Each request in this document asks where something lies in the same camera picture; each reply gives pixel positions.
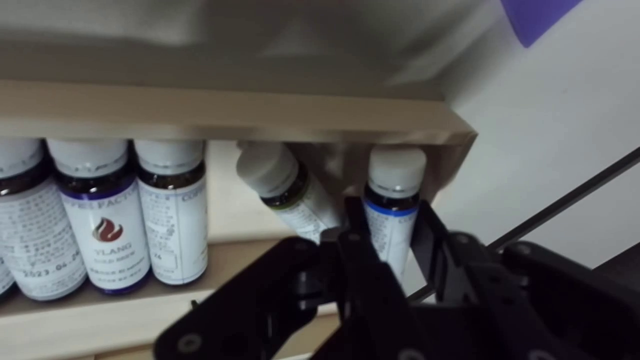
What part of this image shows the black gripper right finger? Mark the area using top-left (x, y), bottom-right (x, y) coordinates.
top-left (409, 197), bottom-right (495, 315)

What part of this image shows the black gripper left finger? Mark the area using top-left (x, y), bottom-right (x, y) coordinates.
top-left (336, 196), bottom-right (409, 315)

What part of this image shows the white bottle with blue band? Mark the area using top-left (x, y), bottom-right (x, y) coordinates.
top-left (361, 146), bottom-right (427, 286)

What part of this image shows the white labelled dark glass bottle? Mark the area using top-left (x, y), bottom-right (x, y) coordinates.
top-left (0, 135), bottom-right (88, 304)
top-left (131, 138), bottom-right (209, 288)
top-left (236, 139), bottom-right (345, 245)

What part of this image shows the light wooden tray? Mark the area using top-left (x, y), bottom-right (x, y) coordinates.
top-left (0, 78), bottom-right (477, 360)

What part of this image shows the bottle with red flame logo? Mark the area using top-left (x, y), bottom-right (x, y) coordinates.
top-left (45, 135), bottom-right (154, 295)

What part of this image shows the purple paper mat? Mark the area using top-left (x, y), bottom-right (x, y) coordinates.
top-left (497, 0), bottom-right (586, 47)

